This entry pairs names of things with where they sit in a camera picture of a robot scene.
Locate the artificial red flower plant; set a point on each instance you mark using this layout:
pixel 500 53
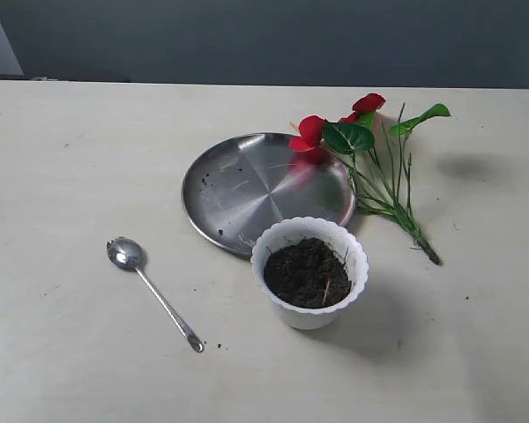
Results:
pixel 379 187

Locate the silver metal spoon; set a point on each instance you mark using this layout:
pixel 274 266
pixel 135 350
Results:
pixel 128 255

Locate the dark potting soil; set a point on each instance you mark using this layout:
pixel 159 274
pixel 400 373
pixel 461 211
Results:
pixel 307 275

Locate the white scalloped plastic flowerpot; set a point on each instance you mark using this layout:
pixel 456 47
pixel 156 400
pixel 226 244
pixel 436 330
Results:
pixel 345 247

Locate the round stainless steel plate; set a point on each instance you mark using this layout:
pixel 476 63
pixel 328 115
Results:
pixel 242 186

